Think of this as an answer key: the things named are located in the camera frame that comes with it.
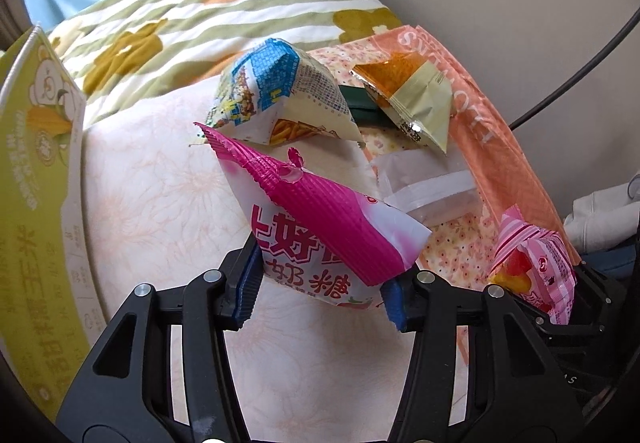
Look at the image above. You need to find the black cable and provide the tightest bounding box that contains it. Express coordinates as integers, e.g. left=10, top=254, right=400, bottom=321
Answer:
left=508, top=4, right=640, bottom=130

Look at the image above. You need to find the small pink striped candy bag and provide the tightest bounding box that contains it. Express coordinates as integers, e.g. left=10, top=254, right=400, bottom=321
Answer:
left=488, top=205, right=577, bottom=325

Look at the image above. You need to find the orange pink plastic bag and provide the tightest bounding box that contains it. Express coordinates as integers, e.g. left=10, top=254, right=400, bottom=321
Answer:
left=311, top=25, right=579, bottom=289

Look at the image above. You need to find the magenta white milk candy bag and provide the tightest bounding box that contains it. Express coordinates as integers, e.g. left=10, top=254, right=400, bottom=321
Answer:
left=200, top=125, right=431, bottom=310

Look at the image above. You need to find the green cardboard box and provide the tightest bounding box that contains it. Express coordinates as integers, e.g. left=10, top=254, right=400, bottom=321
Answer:
left=0, top=26, right=106, bottom=419

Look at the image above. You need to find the blue yellow white snack bag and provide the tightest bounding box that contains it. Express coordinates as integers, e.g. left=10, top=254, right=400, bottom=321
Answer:
left=205, top=38, right=361, bottom=146

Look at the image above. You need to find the floral striped quilt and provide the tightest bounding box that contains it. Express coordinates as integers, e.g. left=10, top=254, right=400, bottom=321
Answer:
left=49, top=0, right=401, bottom=125

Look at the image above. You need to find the orange beige snack packet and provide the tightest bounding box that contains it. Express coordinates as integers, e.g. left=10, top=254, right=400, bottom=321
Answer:
left=352, top=52, right=452, bottom=155

